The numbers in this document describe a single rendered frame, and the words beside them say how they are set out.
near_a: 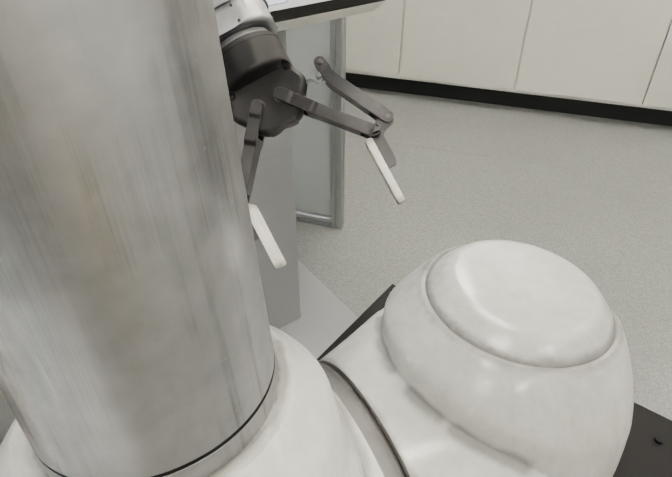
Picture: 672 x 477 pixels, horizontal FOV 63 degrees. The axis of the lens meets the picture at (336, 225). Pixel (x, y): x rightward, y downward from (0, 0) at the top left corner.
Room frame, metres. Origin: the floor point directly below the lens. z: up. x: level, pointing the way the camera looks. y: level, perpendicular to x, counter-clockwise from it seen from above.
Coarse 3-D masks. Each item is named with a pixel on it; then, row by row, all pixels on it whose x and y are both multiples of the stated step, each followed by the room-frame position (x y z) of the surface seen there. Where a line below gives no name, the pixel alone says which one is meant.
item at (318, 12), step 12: (336, 0) 1.13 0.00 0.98; (348, 0) 1.14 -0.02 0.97; (360, 0) 1.16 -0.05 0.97; (372, 0) 1.17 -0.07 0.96; (276, 12) 1.05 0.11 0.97; (288, 12) 1.06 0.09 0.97; (300, 12) 1.07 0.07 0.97; (312, 12) 1.09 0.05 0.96; (324, 12) 1.10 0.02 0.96; (336, 12) 1.13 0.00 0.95; (348, 12) 1.16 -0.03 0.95; (360, 12) 1.19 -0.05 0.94; (276, 24) 1.04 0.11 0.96; (288, 24) 1.07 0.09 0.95; (300, 24) 1.10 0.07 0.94
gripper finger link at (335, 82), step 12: (324, 60) 0.53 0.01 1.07; (324, 72) 0.52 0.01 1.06; (336, 84) 0.51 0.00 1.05; (348, 84) 0.51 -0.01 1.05; (348, 96) 0.51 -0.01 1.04; (360, 96) 0.51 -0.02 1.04; (360, 108) 0.51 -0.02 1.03; (372, 108) 0.50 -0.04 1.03; (384, 108) 0.50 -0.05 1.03; (384, 120) 0.49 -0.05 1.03
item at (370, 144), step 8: (368, 144) 0.47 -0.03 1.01; (376, 152) 0.47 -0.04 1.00; (376, 160) 0.46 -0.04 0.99; (384, 168) 0.46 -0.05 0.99; (384, 176) 0.45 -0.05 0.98; (392, 176) 0.45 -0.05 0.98; (392, 184) 0.45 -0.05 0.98; (392, 192) 0.45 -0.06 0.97; (400, 192) 0.44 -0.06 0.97; (400, 200) 0.44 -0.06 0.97
